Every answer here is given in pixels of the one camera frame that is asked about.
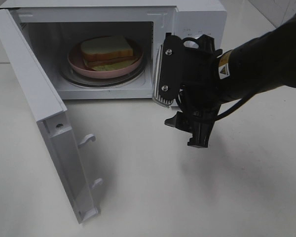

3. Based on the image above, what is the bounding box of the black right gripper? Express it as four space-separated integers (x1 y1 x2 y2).
164 35 223 148

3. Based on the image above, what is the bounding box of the toast sandwich with lettuce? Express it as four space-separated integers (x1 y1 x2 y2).
80 36 138 71

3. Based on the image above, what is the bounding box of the white microwave door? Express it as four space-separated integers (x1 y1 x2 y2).
0 9 103 223

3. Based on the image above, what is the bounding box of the pink round plate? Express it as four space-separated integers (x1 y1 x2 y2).
67 39 144 79

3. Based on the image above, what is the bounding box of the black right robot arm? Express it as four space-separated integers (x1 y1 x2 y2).
158 13 296 148

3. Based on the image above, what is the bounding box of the white upper power knob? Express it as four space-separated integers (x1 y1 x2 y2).
182 37 201 49

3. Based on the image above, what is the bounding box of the glass microwave turntable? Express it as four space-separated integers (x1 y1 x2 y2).
59 58 147 88

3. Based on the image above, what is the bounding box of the white microwave oven body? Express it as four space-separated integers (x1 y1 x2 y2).
0 0 227 113

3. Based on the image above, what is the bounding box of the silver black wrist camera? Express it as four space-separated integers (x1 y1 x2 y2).
152 34 185 107

